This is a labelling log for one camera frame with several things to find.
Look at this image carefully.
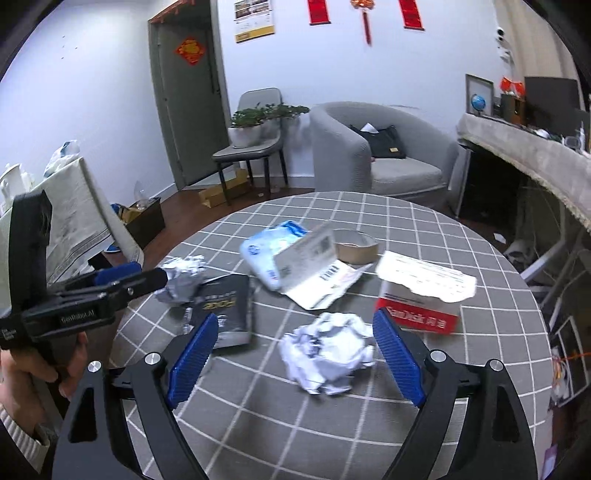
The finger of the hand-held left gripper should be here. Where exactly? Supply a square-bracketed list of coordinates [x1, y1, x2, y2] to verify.
[92, 268, 169, 310]
[55, 262, 143, 296]

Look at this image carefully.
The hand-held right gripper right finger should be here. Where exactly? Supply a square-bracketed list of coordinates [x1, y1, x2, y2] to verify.
[372, 308, 540, 480]

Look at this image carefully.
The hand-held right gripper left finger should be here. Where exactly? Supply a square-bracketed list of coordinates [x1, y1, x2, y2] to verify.
[51, 313, 220, 480]

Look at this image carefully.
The silver paper ball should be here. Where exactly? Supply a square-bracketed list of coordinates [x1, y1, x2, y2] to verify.
[154, 255, 207, 306]

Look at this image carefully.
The white paper ball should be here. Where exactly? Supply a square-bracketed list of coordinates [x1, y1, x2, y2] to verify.
[279, 312, 376, 397]

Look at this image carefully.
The brown tape roll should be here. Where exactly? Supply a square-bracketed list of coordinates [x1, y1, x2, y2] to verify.
[332, 228, 379, 265]

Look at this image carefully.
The torn white printed packaging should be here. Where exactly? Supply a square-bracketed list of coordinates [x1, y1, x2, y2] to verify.
[273, 220, 368, 311]

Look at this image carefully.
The person's left forearm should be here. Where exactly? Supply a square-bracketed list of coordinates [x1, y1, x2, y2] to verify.
[0, 404, 52, 480]

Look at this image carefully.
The person's left hand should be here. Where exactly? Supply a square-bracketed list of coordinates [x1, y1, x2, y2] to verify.
[0, 332, 89, 416]

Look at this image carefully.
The dark brown open box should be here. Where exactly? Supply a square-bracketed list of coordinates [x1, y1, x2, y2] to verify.
[117, 196, 166, 250]

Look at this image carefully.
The table with beige cloth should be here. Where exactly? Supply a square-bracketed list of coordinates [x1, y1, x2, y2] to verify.
[0, 157, 145, 315]

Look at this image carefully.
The red and white cardboard box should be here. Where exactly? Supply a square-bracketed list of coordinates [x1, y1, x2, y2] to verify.
[374, 250, 478, 335]

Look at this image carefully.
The black glossy packet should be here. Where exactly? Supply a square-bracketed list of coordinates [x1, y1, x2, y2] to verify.
[178, 274, 254, 349]

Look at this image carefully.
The white plastic bag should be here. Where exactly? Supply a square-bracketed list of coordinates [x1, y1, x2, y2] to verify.
[44, 140, 81, 178]

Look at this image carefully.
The flat cardboard box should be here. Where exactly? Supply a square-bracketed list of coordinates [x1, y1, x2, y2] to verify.
[198, 168, 252, 208]

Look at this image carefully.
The round table with checked cloth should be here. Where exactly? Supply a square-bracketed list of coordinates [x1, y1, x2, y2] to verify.
[108, 191, 552, 480]

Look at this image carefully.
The blue and white tissue pack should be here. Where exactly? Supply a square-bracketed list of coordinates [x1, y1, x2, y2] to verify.
[239, 220, 310, 291]

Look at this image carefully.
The grey dining chair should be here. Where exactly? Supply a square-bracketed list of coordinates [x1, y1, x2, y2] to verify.
[212, 88, 289, 206]

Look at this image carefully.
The grey door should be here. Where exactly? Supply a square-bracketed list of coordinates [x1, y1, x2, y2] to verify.
[148, 0, 232, 191]

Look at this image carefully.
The potted plant in white pot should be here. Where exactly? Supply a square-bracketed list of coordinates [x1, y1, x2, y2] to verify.
[228, 107, 266, 149]

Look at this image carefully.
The black bag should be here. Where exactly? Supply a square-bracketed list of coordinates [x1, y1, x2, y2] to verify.
[349, 124, 407, 160]

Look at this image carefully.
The grey armchair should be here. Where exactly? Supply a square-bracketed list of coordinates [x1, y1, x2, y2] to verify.
[310, 102, 460, 208]

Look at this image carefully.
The red diamond door decoration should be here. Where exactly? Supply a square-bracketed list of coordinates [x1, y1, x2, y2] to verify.
[174, 39, 205, 65]

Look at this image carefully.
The beige fringed counter cloth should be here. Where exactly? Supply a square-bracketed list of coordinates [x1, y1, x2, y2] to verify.
[456, 113, 591, 232]

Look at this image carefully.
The brown wooden box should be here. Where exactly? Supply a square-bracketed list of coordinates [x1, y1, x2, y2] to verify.
[501, 93, 527, 125]

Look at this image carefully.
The black monitor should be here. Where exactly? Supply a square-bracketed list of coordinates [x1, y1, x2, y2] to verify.
[524, 76, 580, 127]

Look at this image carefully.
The beige curtain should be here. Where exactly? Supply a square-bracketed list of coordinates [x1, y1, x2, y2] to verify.
[492, 0, 578, 79]

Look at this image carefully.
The wall calendar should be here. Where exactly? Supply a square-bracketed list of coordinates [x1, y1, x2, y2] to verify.
[233, 0, 277, 44]

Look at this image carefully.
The grey picture frame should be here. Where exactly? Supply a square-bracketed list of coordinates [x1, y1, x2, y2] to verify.
[465, 74, 495, 116]

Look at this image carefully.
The red knot wall ornament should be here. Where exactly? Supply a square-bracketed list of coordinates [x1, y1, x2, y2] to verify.
[349, 0, 376, 45]

